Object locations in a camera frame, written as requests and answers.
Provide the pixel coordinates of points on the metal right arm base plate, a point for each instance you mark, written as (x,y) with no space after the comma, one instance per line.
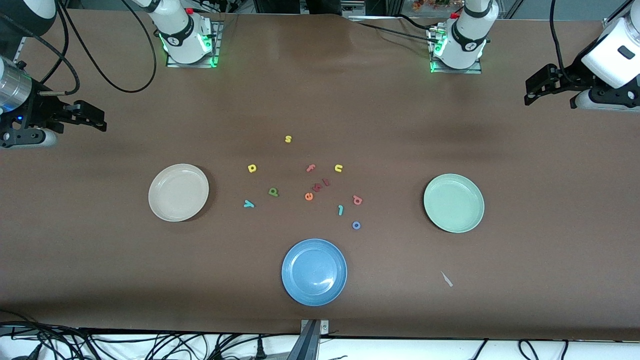
(216,37)

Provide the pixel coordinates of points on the pale green plate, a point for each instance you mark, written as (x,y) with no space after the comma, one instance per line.
(454,203)

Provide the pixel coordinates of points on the cyan letter y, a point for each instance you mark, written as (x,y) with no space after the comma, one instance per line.
(248,203)

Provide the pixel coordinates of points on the salmon letter p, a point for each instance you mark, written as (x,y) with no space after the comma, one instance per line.
(357,200)

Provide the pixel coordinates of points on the black power plug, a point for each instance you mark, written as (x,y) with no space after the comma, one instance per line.
(260,351)

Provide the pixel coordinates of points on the orange artificial flowers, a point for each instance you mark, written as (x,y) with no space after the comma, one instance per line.
(422,5)

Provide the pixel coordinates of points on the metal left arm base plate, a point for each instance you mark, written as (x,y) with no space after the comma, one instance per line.
(457,71)

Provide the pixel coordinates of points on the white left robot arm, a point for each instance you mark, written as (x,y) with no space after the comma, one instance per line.
(465,40)

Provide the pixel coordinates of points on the beige brown plate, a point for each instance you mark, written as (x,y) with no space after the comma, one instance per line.
(178,192)

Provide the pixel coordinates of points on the white paper scrap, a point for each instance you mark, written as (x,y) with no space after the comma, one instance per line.
(446,279)

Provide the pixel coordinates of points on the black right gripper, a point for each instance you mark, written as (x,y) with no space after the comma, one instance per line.
(36,109)

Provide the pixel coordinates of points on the blue plate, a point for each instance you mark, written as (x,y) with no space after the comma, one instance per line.
(314,272)

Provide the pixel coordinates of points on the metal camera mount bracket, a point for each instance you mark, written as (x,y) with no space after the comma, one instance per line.
(310,340)

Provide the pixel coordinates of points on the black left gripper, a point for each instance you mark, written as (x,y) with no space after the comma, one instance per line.
(568,81)

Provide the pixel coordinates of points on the aluminium frame rail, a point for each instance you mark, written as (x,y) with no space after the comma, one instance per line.
(612,19)
(20,50)

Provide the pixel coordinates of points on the green letter p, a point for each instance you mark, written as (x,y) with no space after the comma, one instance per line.
(273,191)

